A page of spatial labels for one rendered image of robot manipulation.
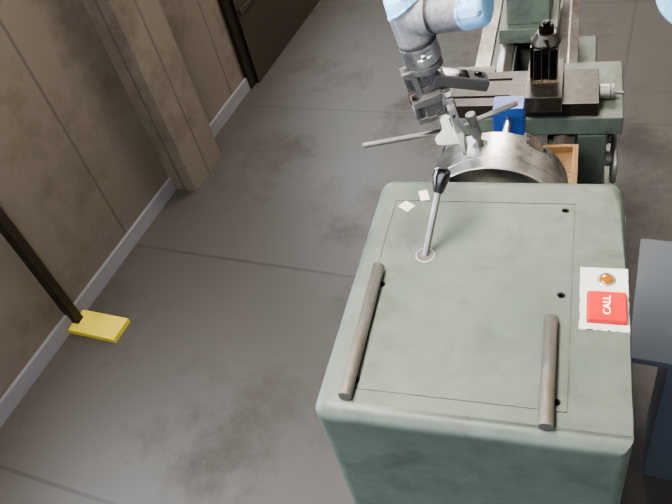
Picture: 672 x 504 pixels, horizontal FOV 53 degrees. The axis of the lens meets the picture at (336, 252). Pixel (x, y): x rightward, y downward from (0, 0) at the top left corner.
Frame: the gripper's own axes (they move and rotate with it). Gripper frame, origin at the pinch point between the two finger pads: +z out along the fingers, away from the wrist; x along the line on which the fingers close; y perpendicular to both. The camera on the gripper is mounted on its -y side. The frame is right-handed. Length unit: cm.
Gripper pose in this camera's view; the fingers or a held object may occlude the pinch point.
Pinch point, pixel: (460, 136)
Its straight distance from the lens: 151.9
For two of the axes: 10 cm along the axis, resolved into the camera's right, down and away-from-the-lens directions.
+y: -9.2, 3.5, 1.7
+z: 3.8, 6.8, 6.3
